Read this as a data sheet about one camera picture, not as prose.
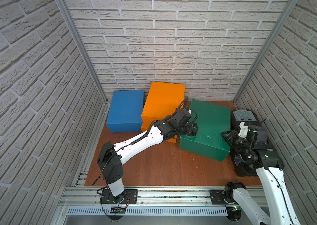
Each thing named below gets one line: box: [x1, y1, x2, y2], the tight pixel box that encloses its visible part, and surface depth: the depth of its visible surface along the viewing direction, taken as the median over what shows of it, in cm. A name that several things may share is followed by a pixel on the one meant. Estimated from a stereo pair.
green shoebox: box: [179, 99, 231, 162], surface depth 72 cm
